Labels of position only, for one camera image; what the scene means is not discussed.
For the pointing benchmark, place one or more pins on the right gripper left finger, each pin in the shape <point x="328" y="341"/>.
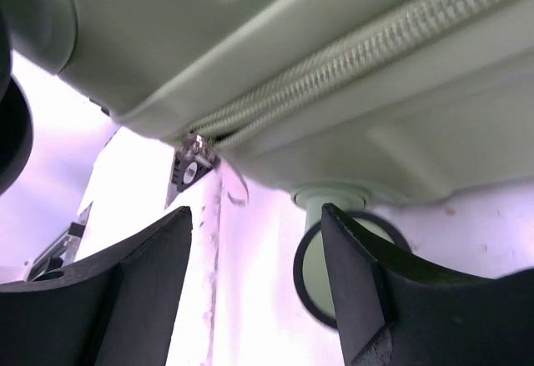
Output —
<point x="115" y="307"/>

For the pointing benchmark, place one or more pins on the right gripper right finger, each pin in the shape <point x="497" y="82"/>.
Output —
<point x="395" y="308"/>

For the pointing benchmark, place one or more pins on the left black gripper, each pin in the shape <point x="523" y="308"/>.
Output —
<point x="16" y="118"/>

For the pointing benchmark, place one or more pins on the green suitcase blue lining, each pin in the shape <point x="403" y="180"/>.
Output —
<point x="404" y="101"/>

